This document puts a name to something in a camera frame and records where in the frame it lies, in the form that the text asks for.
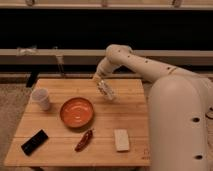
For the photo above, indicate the orange bowl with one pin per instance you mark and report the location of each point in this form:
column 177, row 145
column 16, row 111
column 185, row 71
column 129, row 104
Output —
column 77, row 112

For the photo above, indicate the small white bottle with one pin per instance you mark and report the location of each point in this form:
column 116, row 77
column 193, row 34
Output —
column 106, row 91

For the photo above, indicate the beige sponge block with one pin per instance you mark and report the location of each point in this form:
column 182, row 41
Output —
column 121, row 140

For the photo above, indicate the red chili pepper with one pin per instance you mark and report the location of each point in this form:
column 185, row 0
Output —
column 85, row 140

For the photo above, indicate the black rectangular remote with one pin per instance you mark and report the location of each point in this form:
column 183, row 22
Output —
column 34, row 142

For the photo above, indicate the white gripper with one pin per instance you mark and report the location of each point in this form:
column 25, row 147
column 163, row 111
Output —
column 101, row 73

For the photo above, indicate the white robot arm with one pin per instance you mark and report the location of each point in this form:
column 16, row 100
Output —
column 177, row 102

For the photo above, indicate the white paper cup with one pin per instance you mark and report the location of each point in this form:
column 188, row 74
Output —
column 41, row 97

